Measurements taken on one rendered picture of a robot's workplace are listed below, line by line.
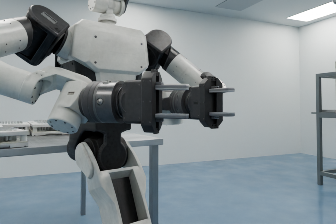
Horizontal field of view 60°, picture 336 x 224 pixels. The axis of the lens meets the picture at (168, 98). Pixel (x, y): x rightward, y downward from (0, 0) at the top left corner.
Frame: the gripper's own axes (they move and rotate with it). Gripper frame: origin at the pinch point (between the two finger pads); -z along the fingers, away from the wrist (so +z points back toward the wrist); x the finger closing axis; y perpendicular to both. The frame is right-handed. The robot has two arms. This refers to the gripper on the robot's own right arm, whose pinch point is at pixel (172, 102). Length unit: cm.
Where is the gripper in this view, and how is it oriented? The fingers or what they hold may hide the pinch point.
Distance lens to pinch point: 56.2
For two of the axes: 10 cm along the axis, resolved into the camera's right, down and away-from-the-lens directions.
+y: -3.4, -0.3, -9.4
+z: -9.4, 0.1, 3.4
